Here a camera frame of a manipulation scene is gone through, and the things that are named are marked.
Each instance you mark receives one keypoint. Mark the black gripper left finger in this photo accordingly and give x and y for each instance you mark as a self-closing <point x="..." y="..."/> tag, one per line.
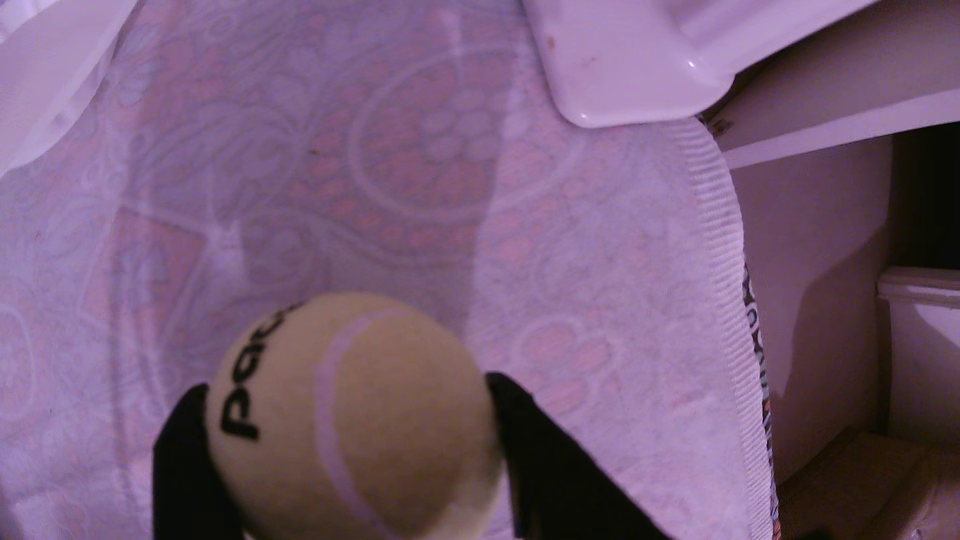
<point x="180" y="480"/>

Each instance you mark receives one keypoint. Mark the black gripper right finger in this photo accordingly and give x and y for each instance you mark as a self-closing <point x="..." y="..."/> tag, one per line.
<point x="555" y="487"/>

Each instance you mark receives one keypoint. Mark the yellow tennis ball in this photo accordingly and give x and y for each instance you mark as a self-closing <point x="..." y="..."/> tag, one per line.
<point x="390" y="420"/>

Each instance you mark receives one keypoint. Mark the white container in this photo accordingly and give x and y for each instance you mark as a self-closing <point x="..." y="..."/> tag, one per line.
<point x="926" y="352"/>

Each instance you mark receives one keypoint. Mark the pale patterned towel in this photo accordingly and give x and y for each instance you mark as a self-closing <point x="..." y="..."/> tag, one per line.
<point x="375" y="150"/>

